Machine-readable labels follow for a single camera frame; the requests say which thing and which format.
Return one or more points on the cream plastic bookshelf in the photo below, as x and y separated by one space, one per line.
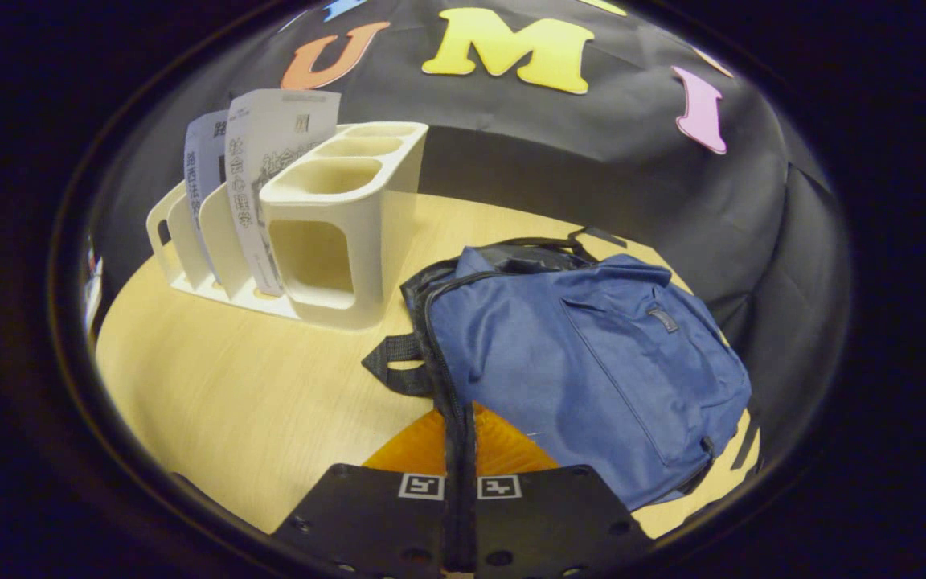
350 241

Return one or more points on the grey book with dark picture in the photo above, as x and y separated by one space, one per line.
204 161

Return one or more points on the white book with green print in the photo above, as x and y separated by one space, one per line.
270 153

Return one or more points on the blue schoolbag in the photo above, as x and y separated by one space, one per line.
575 362

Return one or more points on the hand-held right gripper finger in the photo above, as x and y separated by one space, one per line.
469 515
453 498

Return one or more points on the white printed banner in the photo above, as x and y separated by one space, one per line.
93 289

